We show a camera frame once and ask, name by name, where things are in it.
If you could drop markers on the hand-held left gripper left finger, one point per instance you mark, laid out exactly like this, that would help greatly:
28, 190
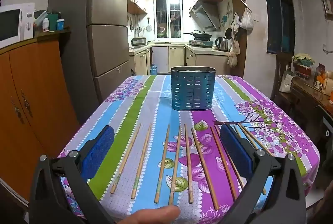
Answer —
98, 151

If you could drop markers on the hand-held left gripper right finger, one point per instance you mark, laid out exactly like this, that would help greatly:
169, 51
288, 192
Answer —
235, 151

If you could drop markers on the set of wooden chopsticks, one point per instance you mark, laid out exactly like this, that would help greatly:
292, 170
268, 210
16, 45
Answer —
125, 159

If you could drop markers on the blue perforated utensil holder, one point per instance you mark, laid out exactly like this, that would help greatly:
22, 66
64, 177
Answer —
192, 88

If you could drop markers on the person's left hand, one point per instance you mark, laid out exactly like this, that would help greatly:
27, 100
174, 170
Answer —
156, 215

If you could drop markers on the orange wooden cabinet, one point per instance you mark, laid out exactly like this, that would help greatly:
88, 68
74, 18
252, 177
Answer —
33, 99

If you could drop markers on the dark wooden side table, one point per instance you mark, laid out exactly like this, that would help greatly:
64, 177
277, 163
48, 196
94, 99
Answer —
309, 99

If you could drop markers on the dark wooden chair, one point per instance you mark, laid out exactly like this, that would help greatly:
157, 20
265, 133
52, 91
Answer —
282, 68

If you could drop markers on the hanging cloth bags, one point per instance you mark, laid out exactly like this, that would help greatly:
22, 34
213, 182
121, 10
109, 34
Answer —
232, 55

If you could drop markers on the blue water jug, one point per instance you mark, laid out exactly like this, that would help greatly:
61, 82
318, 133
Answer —
153, 70

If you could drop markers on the electric kettle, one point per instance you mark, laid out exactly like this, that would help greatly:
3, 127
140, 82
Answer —
221, 44

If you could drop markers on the pile of cloth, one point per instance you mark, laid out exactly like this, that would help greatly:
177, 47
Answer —
303, 64

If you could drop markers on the gas stove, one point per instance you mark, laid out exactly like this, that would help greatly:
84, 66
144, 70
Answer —
200, 43

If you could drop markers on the toaster oven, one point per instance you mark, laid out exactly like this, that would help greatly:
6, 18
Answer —
138, 41

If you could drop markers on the grey refrigerator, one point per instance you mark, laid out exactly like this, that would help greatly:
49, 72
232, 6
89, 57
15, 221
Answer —
104, 31

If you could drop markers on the black wok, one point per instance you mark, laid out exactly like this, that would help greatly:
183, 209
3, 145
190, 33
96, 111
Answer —
201, 35

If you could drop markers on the hanging white plastic bag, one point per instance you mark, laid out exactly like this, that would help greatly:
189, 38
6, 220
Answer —
246, 21

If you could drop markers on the blue lidded cup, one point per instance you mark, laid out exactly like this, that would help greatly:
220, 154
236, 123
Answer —
60, 24

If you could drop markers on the white bottle red label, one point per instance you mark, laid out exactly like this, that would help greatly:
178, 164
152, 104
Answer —
46, 25

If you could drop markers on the green container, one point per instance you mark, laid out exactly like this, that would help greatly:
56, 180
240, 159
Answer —
53, 21

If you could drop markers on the steel range hood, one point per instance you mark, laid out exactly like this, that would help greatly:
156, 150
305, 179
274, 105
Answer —
204, 16

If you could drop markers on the dark window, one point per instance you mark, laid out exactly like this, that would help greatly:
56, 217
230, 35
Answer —
278, 18

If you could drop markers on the clear plastic box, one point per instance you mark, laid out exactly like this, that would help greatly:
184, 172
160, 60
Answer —
40, 17

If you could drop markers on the kitchen window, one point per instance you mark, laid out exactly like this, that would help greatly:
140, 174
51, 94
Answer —
167, 16

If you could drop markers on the white microwave oven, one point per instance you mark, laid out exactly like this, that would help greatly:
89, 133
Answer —
10, 22

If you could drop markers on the framed wall picture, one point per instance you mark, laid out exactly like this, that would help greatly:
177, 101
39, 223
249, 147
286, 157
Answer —
327, 1

